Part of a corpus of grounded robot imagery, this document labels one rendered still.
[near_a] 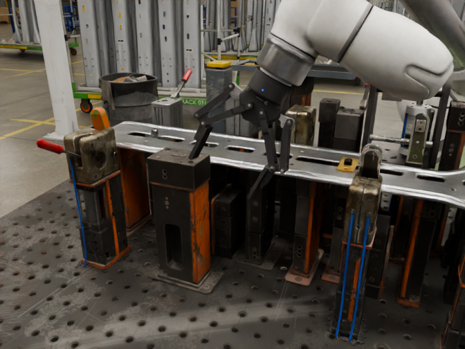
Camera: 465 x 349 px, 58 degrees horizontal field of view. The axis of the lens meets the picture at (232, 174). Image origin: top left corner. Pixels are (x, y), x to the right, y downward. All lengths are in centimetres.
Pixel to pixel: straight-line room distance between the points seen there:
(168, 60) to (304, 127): 427
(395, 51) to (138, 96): 301
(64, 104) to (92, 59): 108
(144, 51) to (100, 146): 439
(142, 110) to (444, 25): 267
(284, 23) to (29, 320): 82
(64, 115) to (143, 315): 373
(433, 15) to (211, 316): 102
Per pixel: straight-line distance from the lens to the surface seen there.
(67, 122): 461
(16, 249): 135
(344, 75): 123
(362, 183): 81
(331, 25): 69
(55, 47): 447
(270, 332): 96
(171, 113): 131
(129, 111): 361
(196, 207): 95
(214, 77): 140
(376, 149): 82
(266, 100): 74
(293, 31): 70
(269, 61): 71
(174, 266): 108
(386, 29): 70
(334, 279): 112
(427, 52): 71
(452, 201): 92
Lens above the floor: 136
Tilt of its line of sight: 23 degrees down
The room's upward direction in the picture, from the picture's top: straight up
